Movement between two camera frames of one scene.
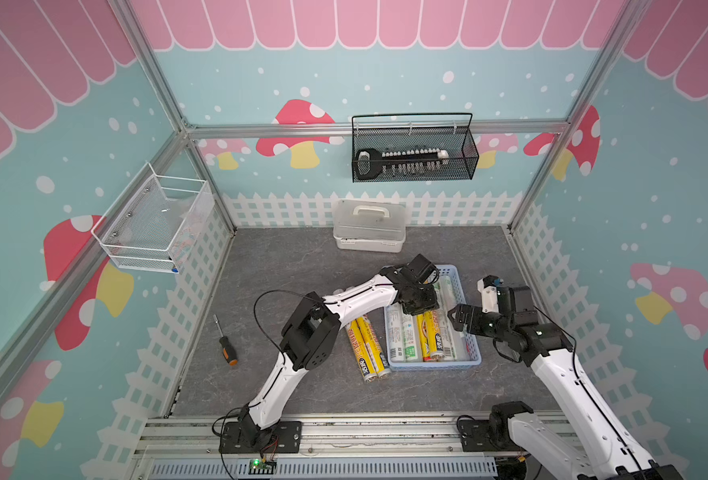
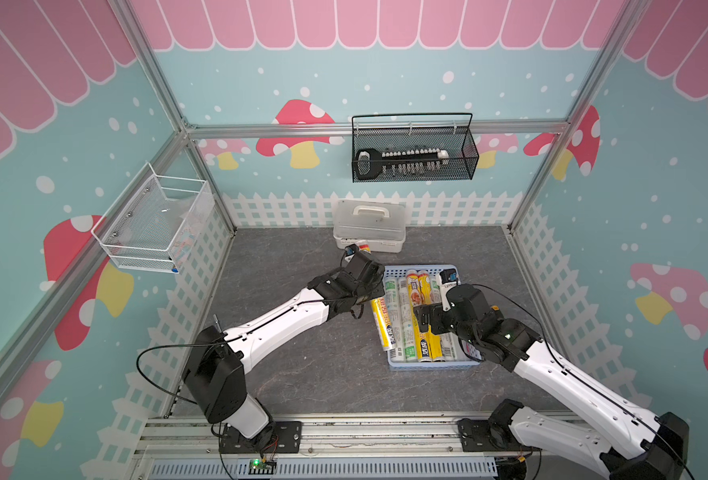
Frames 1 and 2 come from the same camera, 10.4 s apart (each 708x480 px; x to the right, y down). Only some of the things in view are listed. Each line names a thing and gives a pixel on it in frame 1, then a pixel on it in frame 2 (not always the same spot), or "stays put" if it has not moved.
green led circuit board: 260,467 stays put
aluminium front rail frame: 335,446 stays put
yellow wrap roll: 363,354 to 424,296
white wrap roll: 410,336 stays put
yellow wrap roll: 380,363 to 387,339
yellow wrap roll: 423,322 stays put
